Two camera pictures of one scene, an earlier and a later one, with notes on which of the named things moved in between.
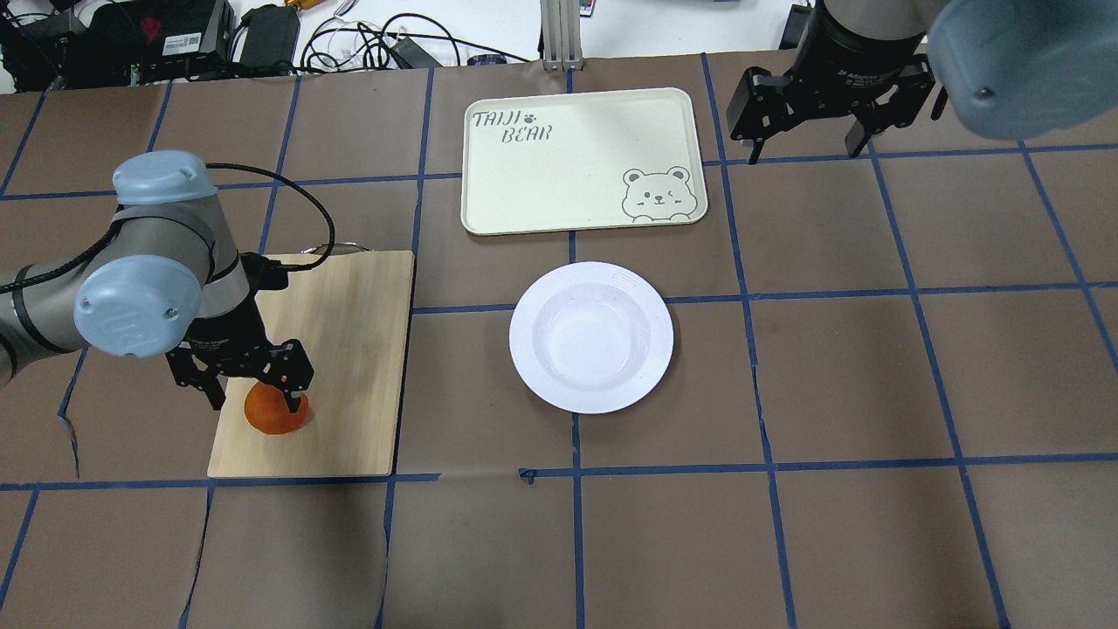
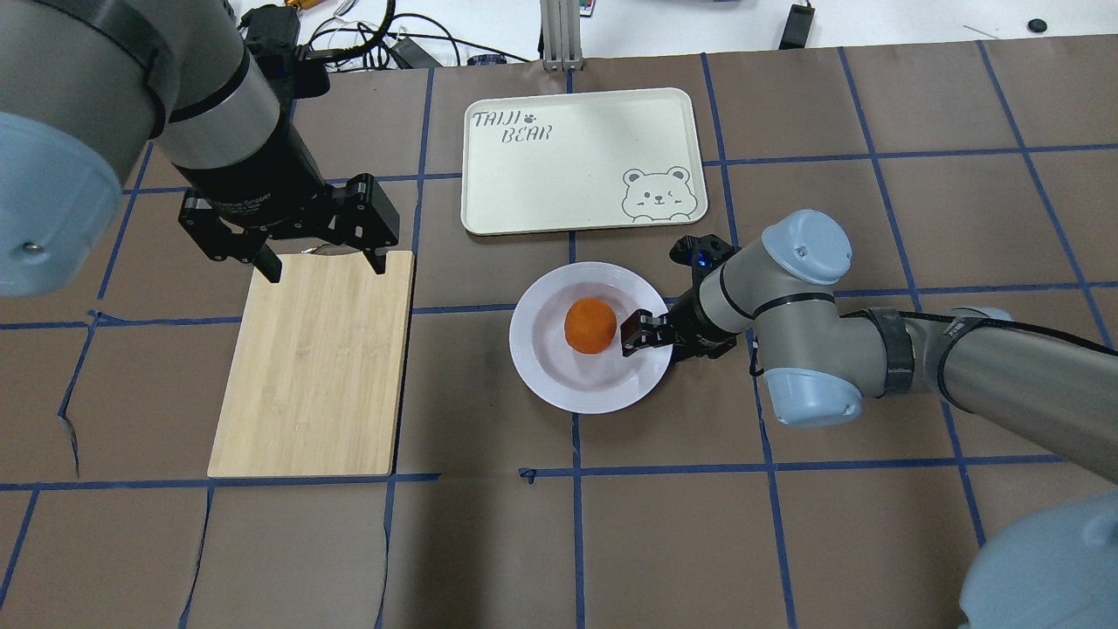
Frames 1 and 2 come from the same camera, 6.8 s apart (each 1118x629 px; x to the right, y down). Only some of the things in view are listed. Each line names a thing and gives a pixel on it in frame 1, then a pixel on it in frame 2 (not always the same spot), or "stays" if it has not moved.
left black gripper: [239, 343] -> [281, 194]
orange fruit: [268, 411] -> [590, 325]
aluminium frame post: [562, 35] stays
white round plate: [590, 337] stays
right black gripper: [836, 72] -> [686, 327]
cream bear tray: [631, 157] stays
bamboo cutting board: [355, 309] stays
